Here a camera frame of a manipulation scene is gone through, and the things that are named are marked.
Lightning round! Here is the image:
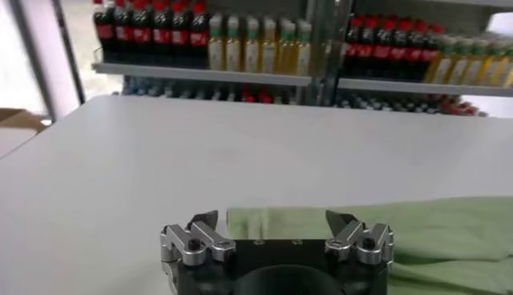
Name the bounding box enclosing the white metal shelf rack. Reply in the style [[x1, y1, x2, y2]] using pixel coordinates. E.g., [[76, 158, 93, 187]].
[[91, 0, 345, 106], [312, 0, 513, 117]]

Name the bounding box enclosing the brown cardboard box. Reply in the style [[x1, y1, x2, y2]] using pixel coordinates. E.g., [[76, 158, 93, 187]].
[[0, 107, 49, 133]]

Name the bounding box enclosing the green polo shirt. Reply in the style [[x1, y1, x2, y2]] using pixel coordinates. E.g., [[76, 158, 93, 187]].
[[226, 196, 513, 295]]

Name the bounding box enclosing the yellow tea bottle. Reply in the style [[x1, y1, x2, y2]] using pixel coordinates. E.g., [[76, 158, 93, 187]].
[[244, 15, 261, 74], [499, 43, 513, 88], [225, 14, 243, 73], [278, 18, 297, 76], [208, 14, 225, 71], [450, 38, 470, 85], [295, 19, 313, 77], [430, 35, 454, 84], [261, 16, 278, 75], [483, 42, 502, 87], [467, 39, 486, 86]]

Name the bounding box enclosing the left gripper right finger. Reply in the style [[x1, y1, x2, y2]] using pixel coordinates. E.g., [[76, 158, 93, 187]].
[[324, 209, 396, 266]]

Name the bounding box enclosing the black slanted frame post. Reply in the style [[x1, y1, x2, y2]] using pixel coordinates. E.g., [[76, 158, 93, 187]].
[[50, 0, 87, 104]]

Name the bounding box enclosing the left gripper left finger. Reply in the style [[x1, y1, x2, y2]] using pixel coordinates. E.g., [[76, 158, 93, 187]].
[[160, 209, 237, 267]]

